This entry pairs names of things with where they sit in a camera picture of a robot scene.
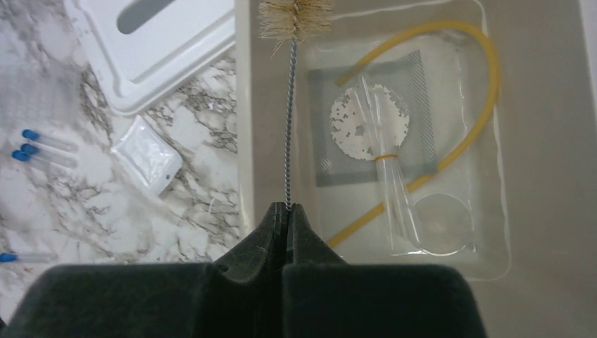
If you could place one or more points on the lone blue capped tube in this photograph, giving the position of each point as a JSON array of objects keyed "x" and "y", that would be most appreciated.
[{"x": 8, "y": 257}]

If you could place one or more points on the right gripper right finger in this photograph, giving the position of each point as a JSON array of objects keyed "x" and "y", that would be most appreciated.
[{"x": 322, "y": 296}]

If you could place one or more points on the clear zip bag near lid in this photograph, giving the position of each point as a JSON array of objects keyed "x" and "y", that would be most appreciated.
[{"x": 147, "y": 156}]

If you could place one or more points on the clear watch glass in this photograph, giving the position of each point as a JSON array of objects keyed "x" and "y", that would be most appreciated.
[{"x": 442, "y": 225}]

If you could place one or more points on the wire gauze mesh square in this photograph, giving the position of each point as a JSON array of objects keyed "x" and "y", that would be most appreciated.
[{"x": 341, "y": 149}]

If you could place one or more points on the white bin lid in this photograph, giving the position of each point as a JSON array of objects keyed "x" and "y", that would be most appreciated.
[{"x": 140, "y": 51}]

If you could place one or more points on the tan bristle test tube brush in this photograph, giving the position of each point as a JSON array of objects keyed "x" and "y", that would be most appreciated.
[{"x": 292, "y": 22}]

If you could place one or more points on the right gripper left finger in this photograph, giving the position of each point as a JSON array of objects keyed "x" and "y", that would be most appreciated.
[{"x": 238, "y": 295}]

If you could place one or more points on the beige plastic bin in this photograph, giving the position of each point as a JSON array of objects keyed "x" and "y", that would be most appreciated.
[{"x": 544, "y": 120}]

